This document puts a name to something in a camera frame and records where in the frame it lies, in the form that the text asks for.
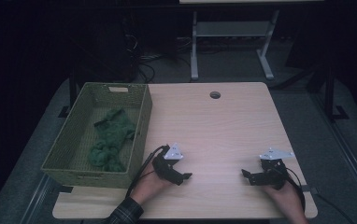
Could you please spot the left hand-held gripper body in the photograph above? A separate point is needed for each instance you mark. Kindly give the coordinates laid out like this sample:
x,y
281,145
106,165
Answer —
x,y
167,169

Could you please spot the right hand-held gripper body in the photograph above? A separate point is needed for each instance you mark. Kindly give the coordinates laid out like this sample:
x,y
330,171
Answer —
x,y
273,177

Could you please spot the white metal table frame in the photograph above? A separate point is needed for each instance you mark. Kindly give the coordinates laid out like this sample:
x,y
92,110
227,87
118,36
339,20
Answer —
x,y
232,29

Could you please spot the person's right hand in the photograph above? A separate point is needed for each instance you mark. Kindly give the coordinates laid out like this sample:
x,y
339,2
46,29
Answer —
x,y
287,199

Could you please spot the person's left hand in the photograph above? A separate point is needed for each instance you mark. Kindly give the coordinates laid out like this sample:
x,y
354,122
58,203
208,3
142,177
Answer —
x,y
150,186

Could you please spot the metal floor rail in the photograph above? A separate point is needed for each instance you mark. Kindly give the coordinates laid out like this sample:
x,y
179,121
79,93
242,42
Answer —
x,y
36,199
348,158

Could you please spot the black metal stand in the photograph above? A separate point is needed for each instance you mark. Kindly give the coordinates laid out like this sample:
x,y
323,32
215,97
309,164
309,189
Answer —
x,y
72,93
330,93

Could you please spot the grey tape strip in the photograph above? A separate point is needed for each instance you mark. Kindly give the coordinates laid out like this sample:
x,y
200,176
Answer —
x,y
306,188

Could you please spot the green woven basket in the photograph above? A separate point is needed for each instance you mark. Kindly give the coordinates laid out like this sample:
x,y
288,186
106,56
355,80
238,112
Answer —
x,y
74,149

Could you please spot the green knitted garment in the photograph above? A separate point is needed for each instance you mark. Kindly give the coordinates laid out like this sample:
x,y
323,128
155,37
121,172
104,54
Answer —
x,y
112,137

